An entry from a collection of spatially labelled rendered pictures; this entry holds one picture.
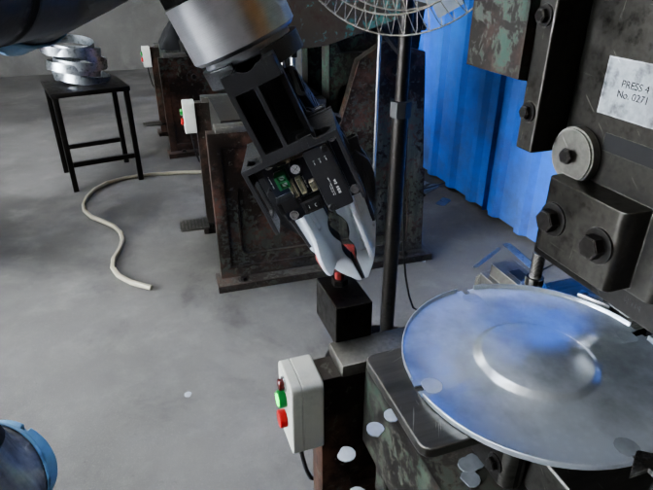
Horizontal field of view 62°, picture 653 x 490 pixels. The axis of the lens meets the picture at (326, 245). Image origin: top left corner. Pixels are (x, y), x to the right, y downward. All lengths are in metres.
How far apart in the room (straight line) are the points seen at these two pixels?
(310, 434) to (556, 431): 0.41
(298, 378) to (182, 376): 1.03
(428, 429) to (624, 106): 0.34
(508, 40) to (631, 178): 0.18
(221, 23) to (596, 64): 0.36
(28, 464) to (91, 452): 0.92
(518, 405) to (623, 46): 0.34
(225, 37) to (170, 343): 1.66
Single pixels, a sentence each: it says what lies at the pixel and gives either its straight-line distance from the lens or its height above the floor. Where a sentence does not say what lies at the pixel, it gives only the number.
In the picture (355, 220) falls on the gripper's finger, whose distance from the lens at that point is 0.43.
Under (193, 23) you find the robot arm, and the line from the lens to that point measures 0.37.
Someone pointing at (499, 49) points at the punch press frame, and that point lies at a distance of 0.62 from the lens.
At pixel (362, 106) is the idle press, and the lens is 2.09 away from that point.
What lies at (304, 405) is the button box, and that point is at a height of 0.59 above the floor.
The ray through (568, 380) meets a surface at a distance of 0.62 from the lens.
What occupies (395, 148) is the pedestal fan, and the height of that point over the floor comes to 0.73.
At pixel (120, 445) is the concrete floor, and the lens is 1.66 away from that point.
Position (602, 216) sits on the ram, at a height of 0.96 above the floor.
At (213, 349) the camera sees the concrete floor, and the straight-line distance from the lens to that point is 1.90.
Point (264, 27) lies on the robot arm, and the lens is 0.37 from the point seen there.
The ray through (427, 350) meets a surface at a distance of 0.62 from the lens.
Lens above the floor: 1.17
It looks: 28 degrees down
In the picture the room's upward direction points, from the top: straight up
